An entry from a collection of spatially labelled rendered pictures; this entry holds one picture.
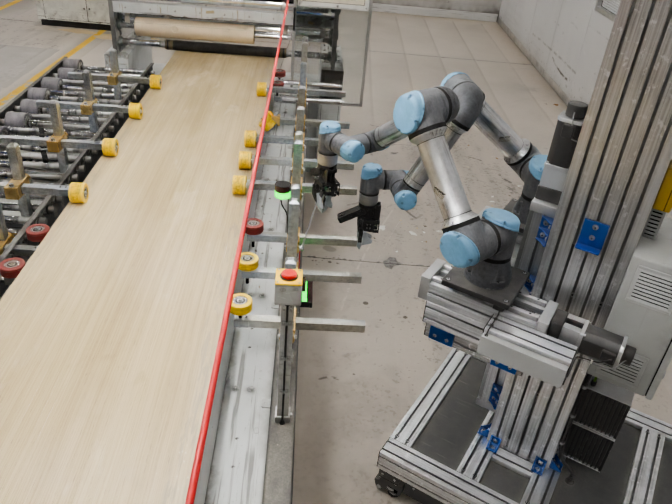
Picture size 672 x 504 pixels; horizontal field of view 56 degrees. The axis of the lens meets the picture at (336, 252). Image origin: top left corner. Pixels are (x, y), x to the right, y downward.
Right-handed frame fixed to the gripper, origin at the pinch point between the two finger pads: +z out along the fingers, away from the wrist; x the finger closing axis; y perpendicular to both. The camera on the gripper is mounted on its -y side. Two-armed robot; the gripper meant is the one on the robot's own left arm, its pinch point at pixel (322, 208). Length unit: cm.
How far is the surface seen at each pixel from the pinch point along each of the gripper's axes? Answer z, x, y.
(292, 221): -10.9, -20.5, 24.9
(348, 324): 16, -8, 51
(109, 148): 3, -72, -81
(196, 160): 8, -35, -72
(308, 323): 16, -21, 47
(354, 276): 13.3, 2.9, 28.6
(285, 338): -4, -38, 74
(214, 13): -21, 10, -236
